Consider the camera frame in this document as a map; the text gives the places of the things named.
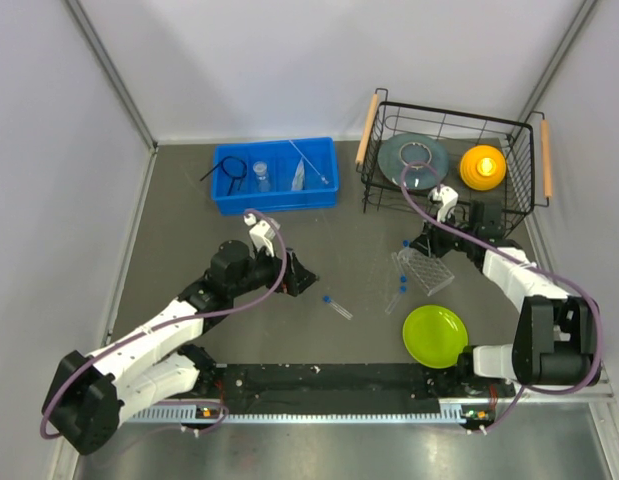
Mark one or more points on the grey slotted cable duct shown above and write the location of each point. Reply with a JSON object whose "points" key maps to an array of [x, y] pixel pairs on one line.
{"points": [[447, 412]]}

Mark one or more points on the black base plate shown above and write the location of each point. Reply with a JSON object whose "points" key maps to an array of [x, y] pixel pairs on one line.
{"points": [[329, 388]]}

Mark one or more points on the black ring stand clamp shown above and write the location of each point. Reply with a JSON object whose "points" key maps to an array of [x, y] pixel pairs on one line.
{"points": [[232, 167]]}

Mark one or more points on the lime green plate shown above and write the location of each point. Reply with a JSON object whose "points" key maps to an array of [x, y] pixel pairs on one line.
{"points": [[434, 336]]}

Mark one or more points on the blue plastic bin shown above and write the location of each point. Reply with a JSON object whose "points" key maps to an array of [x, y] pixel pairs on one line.
{"points": [[282, 160]]}

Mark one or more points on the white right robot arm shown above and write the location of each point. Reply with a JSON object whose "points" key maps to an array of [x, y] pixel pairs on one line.
{"points": [[557, 342]]}

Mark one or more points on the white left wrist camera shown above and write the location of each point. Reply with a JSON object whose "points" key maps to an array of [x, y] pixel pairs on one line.
{"points": [[261, 232]]}

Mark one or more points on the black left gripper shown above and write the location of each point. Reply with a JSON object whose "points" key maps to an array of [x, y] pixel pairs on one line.
{"points": [[297, 278]]}

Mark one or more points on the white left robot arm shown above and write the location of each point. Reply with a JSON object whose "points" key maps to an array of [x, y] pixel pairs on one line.
{"points": [[92, 395]]}

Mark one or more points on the small clear glass funnel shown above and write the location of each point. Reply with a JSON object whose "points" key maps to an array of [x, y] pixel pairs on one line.
{"points": [[308, 161]]}

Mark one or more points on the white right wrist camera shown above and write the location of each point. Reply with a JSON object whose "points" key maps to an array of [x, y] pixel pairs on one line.
{"points": [[446, 198]]}

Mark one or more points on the blue-capped test tube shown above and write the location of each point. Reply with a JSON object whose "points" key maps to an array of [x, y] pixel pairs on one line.
{"points": [[395, 299], [337, 307], [405, 253], [400, 268]]}

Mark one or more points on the blue-grey ceramic plate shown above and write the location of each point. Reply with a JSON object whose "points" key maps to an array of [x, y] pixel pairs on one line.
{"points": [[432, 161]]}

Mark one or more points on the orange collapsible funnel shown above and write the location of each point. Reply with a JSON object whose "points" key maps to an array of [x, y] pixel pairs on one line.
{"points": [[482, 168]]}

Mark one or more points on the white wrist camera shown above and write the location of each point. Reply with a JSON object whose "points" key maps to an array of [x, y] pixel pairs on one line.
{"points": [[261, 232], [446, 198]]}

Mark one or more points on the clear plastic bag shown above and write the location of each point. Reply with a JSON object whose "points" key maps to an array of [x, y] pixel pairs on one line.
{"points": [[298, 180]]}

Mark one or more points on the clear test tube rack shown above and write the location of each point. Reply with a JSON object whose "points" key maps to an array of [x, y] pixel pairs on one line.
{"points": [[430, 274]]}

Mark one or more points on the black wire basket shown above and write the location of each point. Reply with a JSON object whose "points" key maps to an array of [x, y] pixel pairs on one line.
{"points": [[457, 132]]}

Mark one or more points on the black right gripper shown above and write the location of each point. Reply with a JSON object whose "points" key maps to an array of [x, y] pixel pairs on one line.
{"points": [[430, 245]]}

